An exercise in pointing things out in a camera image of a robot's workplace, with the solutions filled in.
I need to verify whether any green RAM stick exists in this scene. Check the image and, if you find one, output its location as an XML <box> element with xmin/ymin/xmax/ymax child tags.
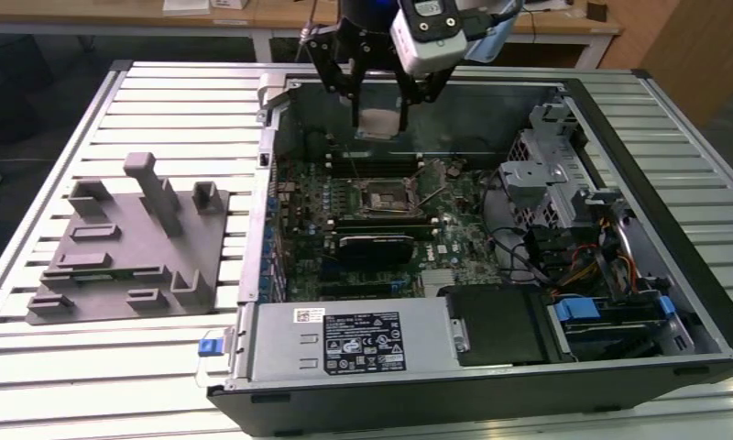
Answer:
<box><xmin>71</xmin><ymin>269</ymin><xmax>139</xmax><ymax>281</ymax></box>

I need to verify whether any silver power supply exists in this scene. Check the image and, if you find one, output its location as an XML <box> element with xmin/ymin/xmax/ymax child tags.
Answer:
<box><xmin>246</xmin><ymin>300</ymin><xmax>459</xmax><ymax>384</ymax></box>

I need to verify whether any black plastic shroud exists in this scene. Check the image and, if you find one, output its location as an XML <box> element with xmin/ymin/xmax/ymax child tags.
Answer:
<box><xmin>437</xmin><ymin>283</ymin><xmax>573</xmax><ymax>368</ymax></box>

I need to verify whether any silver drive cage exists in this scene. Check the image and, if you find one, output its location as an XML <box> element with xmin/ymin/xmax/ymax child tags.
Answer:
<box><xmin>497</xmin><ymin>103</ymin><xmax>594</xmax><ymax>230</ymax></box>

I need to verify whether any silver CPU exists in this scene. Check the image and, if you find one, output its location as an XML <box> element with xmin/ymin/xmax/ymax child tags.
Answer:
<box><xmin>355</xmin><ymin>106</ymin><xmax>403</xmax><ymax>139</ymax></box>

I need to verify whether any black camera cable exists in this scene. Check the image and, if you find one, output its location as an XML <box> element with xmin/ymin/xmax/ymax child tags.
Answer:
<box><xmin>462</xmin><ymin>0</ymin><xmax>523</xmax><ymax>40</ymax></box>

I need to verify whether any black RAM slot bank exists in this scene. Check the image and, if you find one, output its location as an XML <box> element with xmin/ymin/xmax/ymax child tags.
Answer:
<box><xmin>326</xmin><ymin>150</ymin><xmax>426</xmax><ymax>179</ymax></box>
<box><xmin>333</xmin><ymin>215</ymin><xmax>435</xmax><ymax>240</ymax></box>

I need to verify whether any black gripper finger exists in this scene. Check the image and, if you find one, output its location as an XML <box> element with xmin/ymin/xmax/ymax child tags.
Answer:
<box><xmin>303</xmin><ymin>25</ymin><xmax>367</xmax><ymax>130</ymax></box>
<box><xmin>394</xmin><ymin>63</ymin><xmax>454</xmax><ymax>133</ymax></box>

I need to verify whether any grey parts rack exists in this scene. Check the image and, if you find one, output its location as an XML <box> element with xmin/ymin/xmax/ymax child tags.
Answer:
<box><xmin>22</xmin><ymin>150</ymin><xmax>233</xmax><ymax>326</ymax></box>

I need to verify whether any metal socket cover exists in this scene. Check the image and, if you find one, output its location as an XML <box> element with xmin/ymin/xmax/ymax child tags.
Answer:
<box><xmin>405</xmin><ymin>158</ymin><xmax>453</xmax><ymax>207</ymax></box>

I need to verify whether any black open PC case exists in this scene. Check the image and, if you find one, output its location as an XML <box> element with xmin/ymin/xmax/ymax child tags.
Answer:
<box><xmin>205</xmin><ymin>68</ymin><xmax>733</xmax><ymax>436</ymax></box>

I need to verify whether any wooden cabinet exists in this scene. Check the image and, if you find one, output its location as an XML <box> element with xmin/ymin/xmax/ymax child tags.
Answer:
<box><xmin>597</xmin><ymin>0</ymin><xmax>733</xmax><ymax>129</ymax></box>

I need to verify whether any wooden desk white frame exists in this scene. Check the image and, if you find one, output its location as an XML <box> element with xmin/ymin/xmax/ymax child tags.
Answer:
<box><xmin>0</xmin><ymin>0</ymin><xmax>625</xmax><ymax>70</ymax></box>

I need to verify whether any green motherboard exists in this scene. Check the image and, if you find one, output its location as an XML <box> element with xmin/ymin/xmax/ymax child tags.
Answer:
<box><xmin>267</xmin><ymin>155</ymin><xmax>507</xmax><ymax>303</ymax></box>

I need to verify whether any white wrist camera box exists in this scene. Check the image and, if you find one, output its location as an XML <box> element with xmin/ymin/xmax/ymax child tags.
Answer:
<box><xmin>387</xmin><ymin>0</ymin><xmax>469</xmax><ymax>75</ymax></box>

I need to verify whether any silver chipset heatsink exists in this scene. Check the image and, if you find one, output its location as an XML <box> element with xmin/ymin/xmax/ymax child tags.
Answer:
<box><xmin>422</xmin><ymin>269</ymin><xmax>458</xmax><ymax>298</ymax></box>

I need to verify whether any orange yellow wire bundle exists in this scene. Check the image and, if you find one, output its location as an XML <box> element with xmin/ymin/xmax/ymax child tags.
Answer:
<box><xmin>560</xmin><ymin>218</ymin><xmax>641</xmax><ymax>295</ymax></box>

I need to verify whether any CPU socket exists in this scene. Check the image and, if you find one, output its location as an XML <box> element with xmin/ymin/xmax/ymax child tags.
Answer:
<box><xmin>350</xmin><ymin>176</ymin><xmax>417</xmax><ymax>219</ymax></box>

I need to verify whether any black cable bundle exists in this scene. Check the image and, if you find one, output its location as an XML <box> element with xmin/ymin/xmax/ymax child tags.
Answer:
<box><xmin>487</xmin><ymin>224</ymin><xmax>565</xmax><ymax>294</ymax></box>

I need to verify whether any hard disk in blue carrier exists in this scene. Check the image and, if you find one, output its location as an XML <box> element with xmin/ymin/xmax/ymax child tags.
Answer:
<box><xmin>546</xmin><ymin>292</ymin><xmax>685</xmax><ymax>363</ymax></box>

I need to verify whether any cable with metal plug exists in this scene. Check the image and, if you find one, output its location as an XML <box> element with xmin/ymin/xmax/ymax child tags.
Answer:
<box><xmin>293</xmin><ymin>0</ymin><xmax>318</xmax><ymax>63</ymax></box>

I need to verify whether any black graphics card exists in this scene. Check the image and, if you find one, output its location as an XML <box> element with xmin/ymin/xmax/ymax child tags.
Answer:
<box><xmin>335</xmin><ymin>234</ymin><xmax>418</xmax><ymax>270</ymax></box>

